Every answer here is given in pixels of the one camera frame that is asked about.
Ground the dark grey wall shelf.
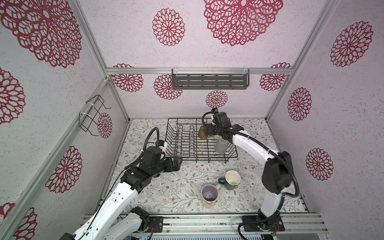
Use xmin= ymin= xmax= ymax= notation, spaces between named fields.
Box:
xmin=171 ymin=69 xmax=250 ymax=90

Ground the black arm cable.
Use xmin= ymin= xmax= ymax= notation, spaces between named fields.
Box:
xmin=201 ymin=110 xmax=301 ymax=240
xmin=86 ymin=127 xmax=161 ymax=229

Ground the dark green mug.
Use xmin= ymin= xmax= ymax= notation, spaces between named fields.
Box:
xmin=218 ymin=170 xmax=241 ymax=190

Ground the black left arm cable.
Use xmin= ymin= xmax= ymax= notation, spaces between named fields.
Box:
xmin=86 ymin=127 xmax=161 ymax=229

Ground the grey cream cup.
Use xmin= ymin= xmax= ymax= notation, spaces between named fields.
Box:
xmin=215 ymin=138 xmax=229 ymax=155

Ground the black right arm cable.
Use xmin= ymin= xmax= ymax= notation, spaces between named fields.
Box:
xmin=201 ymin=110 xmax=301 ymax=240

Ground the pink mug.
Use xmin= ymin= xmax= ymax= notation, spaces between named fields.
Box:
xmin=201 ymin=185 xmax=222 ymax=209

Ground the amber glass cup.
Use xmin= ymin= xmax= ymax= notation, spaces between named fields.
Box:
xmin=198 ymin=126 xmax=208 ymax=140

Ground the black wire wall basket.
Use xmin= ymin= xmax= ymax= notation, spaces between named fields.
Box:
xmin=78 ymin=95 xmax=113 ymax=139

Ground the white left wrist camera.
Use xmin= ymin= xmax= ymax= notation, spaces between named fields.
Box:
xmin=158 ymin=140 xmax=168 ymax=156

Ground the black wire dish rack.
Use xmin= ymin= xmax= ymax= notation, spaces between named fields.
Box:
xmin=165 ymin=118 xmax=238 ymax=163

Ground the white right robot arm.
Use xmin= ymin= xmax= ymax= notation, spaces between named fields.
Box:
xmin=201 ymin=108 xmax=300 ymax=232

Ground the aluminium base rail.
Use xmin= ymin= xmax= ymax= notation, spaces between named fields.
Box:
xmin=80 ymin=212 xmax=329 ymax=236

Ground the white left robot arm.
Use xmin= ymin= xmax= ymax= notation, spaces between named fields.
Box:
xmin=61 ymin=146 xmax=183 ymax=240

